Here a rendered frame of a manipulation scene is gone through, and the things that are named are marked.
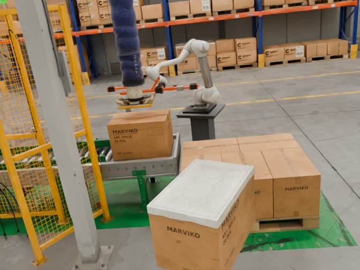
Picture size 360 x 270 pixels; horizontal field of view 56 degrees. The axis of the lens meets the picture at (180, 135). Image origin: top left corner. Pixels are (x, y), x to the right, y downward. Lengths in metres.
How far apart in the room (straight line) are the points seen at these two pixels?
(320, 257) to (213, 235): 1.51
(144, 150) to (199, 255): 1.86
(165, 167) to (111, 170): 0.55
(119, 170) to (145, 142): 0.38
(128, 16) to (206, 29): 8.61
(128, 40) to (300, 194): 2.09
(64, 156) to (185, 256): 1.27
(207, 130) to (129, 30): 1.62
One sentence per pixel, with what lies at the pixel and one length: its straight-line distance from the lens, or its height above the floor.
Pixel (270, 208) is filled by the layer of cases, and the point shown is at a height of 0.25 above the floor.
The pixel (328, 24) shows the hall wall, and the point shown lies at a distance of 12.64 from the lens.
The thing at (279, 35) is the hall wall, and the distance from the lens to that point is 12.21.
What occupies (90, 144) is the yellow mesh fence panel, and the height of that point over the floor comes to 0.86.
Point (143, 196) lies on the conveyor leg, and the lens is 3.61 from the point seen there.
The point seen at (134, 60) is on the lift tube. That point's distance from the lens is 3.41.
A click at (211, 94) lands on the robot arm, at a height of 0.99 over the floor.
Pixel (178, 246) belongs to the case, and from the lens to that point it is 1.89.
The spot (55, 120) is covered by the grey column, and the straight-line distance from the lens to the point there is 2.62.
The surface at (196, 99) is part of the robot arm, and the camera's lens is 4.20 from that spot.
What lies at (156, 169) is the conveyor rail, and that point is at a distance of 3.44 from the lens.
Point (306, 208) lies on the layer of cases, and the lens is 3.24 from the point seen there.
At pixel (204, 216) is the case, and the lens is 1.71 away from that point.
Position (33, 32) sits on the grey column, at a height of 1.93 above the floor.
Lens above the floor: 1.98
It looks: 21 degrees down
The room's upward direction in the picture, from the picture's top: 7 degrees counter-clockwise
